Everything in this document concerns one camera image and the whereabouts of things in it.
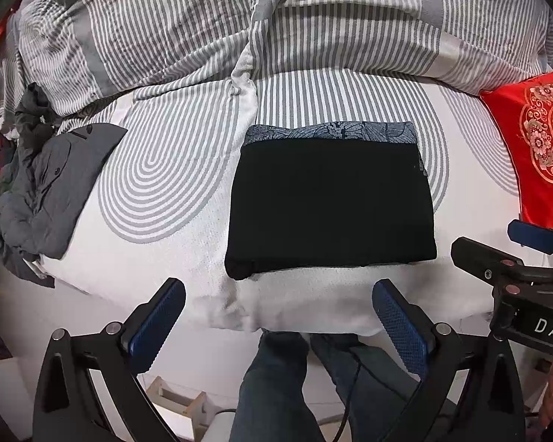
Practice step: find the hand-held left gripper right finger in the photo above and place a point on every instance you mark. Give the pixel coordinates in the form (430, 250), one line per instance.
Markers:
(403, 327)

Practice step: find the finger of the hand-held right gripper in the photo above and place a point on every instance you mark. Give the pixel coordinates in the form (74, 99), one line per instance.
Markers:
(479, 258)
(534, 235)

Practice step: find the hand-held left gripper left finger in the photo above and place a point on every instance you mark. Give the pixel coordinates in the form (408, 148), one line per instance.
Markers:
(159, 327)

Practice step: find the black pants with patterned waistband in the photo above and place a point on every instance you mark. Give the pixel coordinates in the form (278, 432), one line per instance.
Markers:
(332, 207)

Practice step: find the person's right leg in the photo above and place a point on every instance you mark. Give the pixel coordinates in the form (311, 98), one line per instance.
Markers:
(373, 391)

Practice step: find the person's leg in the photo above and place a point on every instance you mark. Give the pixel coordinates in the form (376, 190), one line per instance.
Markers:
(272, 386)
(373, 391)

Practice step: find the wooden stool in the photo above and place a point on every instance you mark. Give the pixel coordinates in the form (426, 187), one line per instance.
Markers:
(179, 400)

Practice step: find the red embroidered pillow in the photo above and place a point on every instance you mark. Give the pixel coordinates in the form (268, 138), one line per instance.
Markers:
(539, 147)

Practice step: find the person's left leg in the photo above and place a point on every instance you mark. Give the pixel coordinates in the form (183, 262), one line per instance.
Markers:
(272, 386)

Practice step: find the grey jacket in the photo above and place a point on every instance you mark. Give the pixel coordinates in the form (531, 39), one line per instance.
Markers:
(41, 193)

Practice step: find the grey striped quilt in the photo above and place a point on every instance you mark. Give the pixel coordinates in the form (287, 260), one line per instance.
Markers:
(212, 23)

